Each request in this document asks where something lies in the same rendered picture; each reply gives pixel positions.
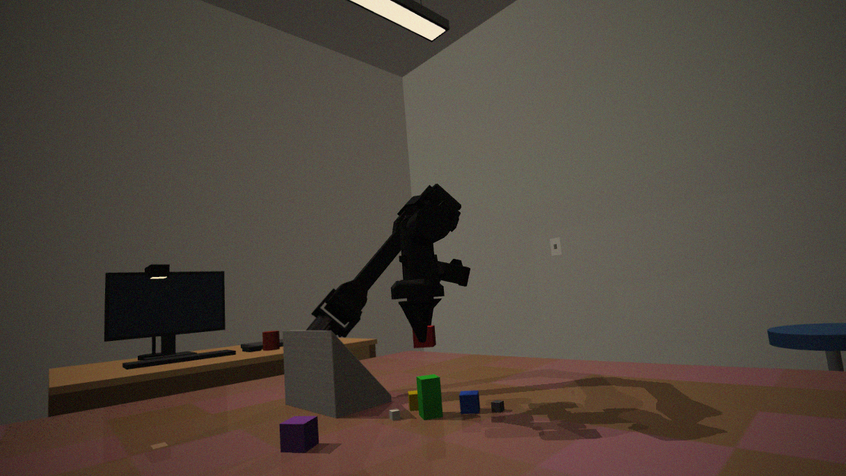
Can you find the blue block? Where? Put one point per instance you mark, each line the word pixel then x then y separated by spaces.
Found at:
pixel 469 401

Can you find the red block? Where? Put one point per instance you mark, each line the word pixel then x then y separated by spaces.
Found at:
pixel 430 339

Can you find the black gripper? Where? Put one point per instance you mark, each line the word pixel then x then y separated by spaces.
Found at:
pixel 417 288

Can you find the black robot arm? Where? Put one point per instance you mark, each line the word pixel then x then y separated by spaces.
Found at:
pixel 422 221

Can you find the purple cube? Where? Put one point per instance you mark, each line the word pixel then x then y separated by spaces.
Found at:
pixel 299 434

